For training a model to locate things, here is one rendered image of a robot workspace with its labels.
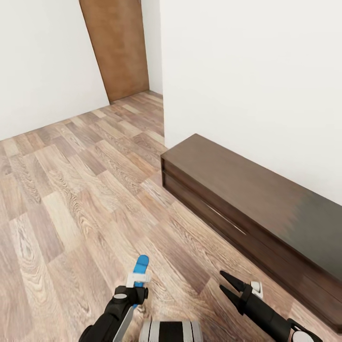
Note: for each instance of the robot trunk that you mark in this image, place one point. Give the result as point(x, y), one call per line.
point(171, 331)

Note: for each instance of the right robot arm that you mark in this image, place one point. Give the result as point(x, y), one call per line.
point(262, 314)

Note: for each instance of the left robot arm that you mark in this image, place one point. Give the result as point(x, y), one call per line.
point(112, 325)

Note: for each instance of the sandal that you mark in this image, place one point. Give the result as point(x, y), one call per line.
point(140, 268)

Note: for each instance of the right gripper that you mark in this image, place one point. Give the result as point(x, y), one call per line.
point(249, 304)

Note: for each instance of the sliding door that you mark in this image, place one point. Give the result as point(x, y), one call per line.
point(115, 28)

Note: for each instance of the bench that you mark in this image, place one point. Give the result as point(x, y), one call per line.
point(291, 233)

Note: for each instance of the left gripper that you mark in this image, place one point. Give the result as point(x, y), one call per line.
point(138, 293)

